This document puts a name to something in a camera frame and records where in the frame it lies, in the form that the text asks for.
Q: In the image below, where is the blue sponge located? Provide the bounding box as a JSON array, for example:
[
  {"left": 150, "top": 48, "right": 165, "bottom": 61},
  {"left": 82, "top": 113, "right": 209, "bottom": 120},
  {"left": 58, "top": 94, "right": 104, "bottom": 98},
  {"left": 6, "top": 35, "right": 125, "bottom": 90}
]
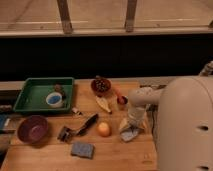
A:
[{"left": 71, "top": 142, "right": 94, "bottom": 159}]

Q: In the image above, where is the blue object at left edge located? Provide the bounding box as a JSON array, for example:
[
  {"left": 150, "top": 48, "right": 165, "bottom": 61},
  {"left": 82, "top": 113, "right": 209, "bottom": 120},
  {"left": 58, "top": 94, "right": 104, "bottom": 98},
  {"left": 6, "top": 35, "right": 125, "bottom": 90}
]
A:
[{"left": 0, "top": 115, "right": 10, "bottom": 131}]

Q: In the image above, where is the red bowl with contents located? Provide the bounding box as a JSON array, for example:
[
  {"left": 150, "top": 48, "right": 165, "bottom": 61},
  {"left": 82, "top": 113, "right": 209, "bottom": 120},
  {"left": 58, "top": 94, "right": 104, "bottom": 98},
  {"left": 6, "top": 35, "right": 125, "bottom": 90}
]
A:
[{"left": 91, "top": 77, "right": 111, "bottom": 96}]

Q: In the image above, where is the green plastic tray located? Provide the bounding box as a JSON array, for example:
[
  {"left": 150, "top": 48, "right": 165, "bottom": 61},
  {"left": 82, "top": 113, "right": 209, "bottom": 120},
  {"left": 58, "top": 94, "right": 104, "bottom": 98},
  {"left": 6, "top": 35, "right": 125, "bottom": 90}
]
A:
[{"left": 13, "top": 77, "right": 74, "bottom": 114}]

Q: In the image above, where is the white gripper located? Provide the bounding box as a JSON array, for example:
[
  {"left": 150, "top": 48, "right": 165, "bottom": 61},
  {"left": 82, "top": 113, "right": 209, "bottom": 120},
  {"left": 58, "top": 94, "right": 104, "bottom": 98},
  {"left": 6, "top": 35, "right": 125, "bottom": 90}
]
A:
[{"left": 119, "top": 107, "right": 147, "bottom": 132}]

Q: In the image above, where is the purple bowl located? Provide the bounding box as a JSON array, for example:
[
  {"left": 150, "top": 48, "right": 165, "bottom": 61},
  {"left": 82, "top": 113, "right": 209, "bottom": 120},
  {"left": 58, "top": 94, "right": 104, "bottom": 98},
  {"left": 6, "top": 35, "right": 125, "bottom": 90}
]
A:
[{"left": 17, "top": 115, "right": 49, "bottom": 144}]

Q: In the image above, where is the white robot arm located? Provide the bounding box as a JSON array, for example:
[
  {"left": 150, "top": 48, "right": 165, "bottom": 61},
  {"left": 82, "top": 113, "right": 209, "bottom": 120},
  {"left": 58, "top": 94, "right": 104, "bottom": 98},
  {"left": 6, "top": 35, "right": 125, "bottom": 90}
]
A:
[{"left": 127, "top": 76, "right": 213, "bottom": 171}]

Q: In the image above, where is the orange ball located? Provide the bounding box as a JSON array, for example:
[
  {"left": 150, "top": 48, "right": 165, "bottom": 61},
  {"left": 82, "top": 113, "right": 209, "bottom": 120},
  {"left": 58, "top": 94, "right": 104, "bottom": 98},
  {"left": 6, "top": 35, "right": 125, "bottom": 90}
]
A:
[{"left": 97, "top": 122, "right": 111, "bottom": 137}]

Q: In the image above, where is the small metal clip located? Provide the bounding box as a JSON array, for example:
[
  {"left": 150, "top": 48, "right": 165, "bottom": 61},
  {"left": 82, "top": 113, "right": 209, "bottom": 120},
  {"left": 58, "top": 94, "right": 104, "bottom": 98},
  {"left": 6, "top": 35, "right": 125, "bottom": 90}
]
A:
[{"left": 71, "top": 107, "right": 82, "bottom": 115}]

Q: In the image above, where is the small brown object in tray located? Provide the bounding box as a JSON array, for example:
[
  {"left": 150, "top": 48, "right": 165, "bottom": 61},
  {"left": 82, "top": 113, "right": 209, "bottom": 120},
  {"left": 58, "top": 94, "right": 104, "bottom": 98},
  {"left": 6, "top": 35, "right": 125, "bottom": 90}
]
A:
[{"left": 53, "top": 84, "right": 64, "bottom": 93}]

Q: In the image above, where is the black handled brush tool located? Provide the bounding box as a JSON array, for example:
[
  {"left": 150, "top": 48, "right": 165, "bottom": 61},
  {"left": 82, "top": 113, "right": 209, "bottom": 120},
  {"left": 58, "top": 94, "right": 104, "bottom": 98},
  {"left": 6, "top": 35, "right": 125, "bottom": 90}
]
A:
[{"left": 57, "top": 113, "right": 99, "bottom": 142}]

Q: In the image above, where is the white blue tape roll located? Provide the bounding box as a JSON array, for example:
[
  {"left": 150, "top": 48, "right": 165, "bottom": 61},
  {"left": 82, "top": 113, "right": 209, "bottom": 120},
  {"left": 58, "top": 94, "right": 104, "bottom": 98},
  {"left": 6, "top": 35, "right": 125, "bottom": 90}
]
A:
[{"left": 46, "top": 92, "right": 63, "bottom": 108}]

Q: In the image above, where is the grey towel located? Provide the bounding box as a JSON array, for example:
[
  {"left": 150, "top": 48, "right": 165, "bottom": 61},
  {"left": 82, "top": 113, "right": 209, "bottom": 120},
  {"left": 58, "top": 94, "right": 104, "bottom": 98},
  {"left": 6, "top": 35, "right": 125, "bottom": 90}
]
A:
[{"left": 120, "top": 128, "right": 139, "bottom": 142}]

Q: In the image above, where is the orange handled scoop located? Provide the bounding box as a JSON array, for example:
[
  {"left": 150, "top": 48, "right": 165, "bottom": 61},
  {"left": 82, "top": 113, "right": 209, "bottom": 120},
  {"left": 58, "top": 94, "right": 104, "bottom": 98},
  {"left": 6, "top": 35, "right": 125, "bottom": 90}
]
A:
[{"left": 114, "top": 88, "right": 128, "bottom": 105}]

